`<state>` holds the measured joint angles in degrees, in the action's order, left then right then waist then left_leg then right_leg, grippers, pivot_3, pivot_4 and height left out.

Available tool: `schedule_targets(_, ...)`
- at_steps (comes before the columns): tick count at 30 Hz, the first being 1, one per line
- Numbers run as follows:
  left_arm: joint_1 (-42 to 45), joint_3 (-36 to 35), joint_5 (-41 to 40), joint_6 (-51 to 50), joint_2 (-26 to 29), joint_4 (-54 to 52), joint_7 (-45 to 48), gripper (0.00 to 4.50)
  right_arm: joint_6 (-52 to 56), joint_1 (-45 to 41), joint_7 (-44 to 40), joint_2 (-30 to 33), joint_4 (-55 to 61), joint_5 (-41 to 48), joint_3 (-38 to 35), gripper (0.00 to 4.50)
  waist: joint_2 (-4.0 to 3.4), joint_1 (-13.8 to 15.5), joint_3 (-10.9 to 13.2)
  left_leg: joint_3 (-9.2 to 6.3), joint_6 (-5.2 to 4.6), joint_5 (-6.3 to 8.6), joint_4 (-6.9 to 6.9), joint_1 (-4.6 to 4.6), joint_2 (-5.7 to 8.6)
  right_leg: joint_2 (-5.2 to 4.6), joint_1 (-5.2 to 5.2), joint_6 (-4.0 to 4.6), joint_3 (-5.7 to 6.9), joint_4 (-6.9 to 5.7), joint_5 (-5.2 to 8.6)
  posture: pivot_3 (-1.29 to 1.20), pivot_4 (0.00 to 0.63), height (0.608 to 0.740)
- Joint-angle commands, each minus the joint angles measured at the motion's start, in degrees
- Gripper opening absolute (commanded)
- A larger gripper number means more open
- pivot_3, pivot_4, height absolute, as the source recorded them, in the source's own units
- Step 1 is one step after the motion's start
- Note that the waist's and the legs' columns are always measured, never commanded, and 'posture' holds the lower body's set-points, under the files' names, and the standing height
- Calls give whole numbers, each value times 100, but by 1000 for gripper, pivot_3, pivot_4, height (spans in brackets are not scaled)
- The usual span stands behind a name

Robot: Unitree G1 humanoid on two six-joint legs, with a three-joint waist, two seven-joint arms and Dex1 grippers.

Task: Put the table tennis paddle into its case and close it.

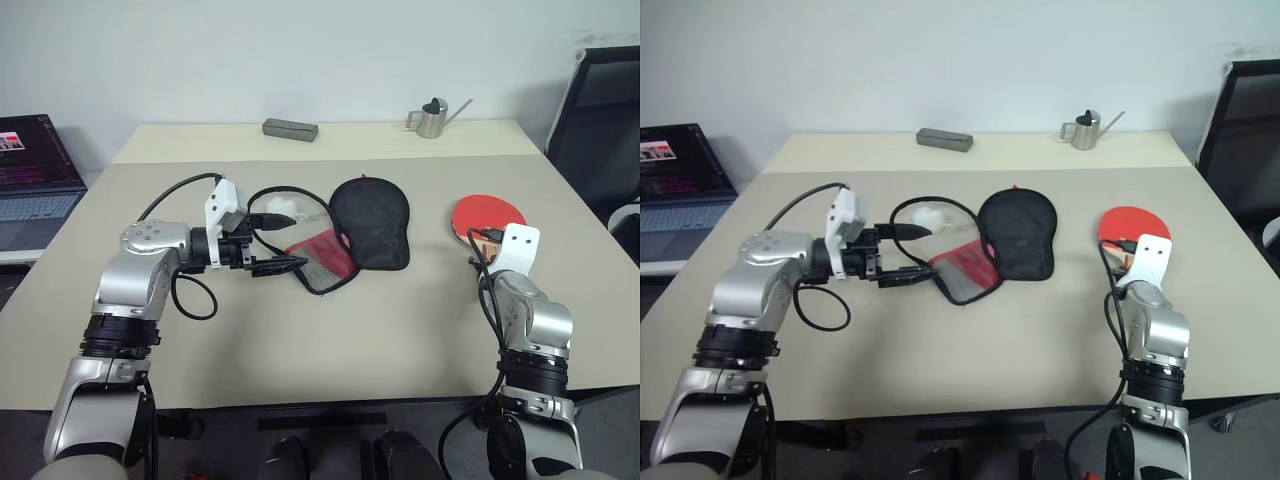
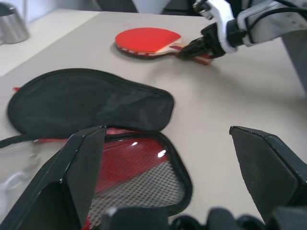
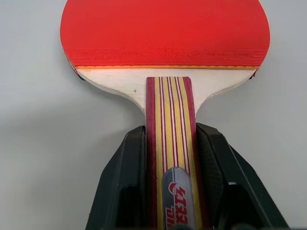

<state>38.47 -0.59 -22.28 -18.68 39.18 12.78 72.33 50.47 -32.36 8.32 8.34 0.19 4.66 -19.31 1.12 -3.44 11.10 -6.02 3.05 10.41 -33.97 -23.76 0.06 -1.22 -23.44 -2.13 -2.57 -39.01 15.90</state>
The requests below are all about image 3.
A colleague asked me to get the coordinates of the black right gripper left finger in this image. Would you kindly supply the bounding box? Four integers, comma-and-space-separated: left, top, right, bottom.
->
84, 125, 154, 230

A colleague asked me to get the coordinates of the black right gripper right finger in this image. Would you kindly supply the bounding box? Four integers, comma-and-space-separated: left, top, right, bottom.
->
195, 122, 292, 230

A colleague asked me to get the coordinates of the red table tennis paddle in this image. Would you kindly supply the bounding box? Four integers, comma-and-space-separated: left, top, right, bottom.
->
58, 0, 269, 230

